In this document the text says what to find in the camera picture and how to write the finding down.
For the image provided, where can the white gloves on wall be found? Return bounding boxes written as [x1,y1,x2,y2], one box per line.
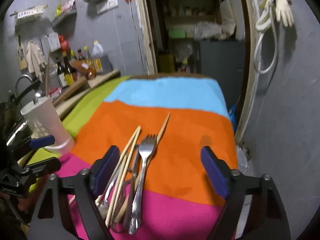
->
[255,0,294,32]

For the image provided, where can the dark grey cabinet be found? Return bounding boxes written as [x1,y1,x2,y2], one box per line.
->
[199,40,245,108]

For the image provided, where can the wall spice rack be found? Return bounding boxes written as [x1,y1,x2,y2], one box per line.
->
[51,0,77,28]

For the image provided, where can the multicolour striped cloth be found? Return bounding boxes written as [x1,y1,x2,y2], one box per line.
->
[24,73,238,240]

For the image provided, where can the kitchen faucet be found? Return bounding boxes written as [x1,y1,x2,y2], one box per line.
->
[14,74,41,106]

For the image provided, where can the wooden cutting board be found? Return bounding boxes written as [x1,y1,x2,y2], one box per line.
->
[53,76,87,107]

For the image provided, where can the dark soy sauce bottle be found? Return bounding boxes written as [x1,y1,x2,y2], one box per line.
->
[62,51,74,86]

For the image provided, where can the hanging beige towel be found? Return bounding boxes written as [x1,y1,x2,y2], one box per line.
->
[25,41,47,82]

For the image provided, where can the white plastic utensil holder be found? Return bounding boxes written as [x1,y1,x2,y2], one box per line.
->
[21,96,75,154]

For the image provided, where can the steel fork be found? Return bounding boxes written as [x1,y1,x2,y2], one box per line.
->
[128,134,157,235]

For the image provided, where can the large oil jug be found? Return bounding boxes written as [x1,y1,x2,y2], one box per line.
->
[92,40,104,73]

